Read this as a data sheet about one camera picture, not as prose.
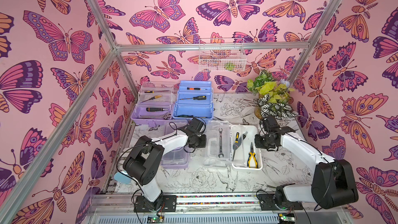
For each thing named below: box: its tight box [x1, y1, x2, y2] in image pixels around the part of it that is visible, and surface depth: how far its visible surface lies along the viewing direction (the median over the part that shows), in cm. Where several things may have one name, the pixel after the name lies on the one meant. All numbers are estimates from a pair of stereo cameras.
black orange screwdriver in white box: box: [232, 136, 243, 162], surface depth 90 cm
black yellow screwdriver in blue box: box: [179, 95, 207, 101], surface depth 108 cm
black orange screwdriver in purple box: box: [146, 107, 169, 112], surface depth 112 cm
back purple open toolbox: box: [130, 80, 175, 125], surface depth 111 cm
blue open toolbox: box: [172, 79, 214, 120], surface depth 110 cm
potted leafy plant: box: [247, 69, 299, 120], surface depth 87 cm
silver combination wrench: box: [218, 127, 225, 159], surface depth 85 cm
